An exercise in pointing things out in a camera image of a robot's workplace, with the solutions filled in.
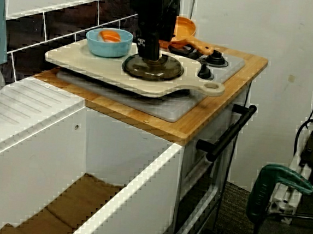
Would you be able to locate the orange toy frying pan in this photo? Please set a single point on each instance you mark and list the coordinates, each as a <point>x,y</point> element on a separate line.
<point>184,29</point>

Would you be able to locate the grey toy stove top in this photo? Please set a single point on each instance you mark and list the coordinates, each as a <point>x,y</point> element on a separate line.
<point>160,109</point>

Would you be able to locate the black burner grate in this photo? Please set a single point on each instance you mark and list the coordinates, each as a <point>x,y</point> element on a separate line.
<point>188,52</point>

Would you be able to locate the green clamp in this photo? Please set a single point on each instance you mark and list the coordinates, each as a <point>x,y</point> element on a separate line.
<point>262,192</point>

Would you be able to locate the black stove knob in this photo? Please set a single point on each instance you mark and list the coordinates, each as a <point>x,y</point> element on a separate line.
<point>217,61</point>
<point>205,72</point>

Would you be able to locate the orange salmon sushi toy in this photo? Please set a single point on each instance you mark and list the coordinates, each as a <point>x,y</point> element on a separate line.
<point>110,36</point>

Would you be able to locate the toy oven door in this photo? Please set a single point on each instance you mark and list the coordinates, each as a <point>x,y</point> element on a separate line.
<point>190,166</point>

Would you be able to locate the light wooden cutting board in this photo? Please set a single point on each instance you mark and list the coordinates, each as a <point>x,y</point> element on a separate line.
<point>95,68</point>

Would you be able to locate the glass lid with yellow knob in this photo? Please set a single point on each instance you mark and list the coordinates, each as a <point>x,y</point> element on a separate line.
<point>138,71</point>

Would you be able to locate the light blue bowl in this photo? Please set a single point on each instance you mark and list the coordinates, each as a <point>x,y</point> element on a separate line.
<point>107,49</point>

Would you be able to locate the aluminium frame rail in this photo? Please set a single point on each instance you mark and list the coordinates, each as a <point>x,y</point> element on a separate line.
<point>286,196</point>

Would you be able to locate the brown cloth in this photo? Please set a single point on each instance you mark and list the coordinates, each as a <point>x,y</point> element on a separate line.
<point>83,198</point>

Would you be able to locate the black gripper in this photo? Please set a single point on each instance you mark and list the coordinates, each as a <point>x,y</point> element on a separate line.
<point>159,27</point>

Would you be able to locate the white toy sink basin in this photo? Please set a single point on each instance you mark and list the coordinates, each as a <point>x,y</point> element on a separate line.
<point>46,154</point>

